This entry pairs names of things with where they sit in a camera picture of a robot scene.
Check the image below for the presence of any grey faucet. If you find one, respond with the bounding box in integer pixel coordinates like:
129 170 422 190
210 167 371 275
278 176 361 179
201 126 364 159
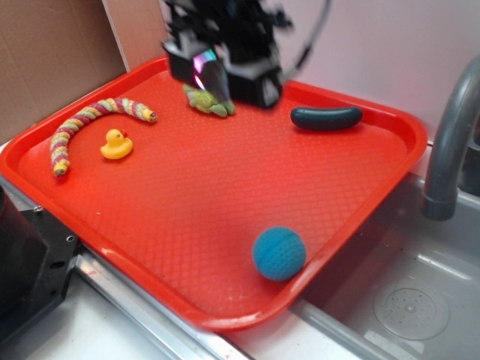
421 57 479 221

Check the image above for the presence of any multicolour twisted rope toy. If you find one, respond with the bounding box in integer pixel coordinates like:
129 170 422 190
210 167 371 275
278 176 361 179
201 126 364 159
49 97 157 176

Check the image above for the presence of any red plastic tray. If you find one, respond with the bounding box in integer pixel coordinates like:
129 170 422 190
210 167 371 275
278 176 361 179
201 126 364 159
1 58 427 332

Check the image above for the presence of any yellow rubber duck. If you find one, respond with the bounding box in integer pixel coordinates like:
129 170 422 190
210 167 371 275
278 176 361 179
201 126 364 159
100 129 134 160

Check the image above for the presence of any grey toy sink basin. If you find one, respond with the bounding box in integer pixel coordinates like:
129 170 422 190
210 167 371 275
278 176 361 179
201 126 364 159
291 155 479 359

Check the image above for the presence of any dark green toy cucumber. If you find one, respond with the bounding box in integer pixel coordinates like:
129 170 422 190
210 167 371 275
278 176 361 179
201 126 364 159
290 106 363 131

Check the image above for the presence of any green plush toy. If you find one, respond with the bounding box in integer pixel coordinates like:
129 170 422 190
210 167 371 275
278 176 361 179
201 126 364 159
182 84 236 118

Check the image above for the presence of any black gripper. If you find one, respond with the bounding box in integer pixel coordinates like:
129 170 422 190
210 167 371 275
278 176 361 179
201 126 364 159
163 1 292 109

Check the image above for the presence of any black cable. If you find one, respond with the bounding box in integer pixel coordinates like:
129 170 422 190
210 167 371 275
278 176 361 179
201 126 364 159
284 0 333 82

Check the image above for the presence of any blue knitted ball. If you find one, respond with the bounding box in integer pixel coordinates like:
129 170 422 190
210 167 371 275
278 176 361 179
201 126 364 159
252 226 307 282

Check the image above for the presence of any brown cardboard box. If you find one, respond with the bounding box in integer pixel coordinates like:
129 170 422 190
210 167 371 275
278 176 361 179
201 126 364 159
1 1 125 143

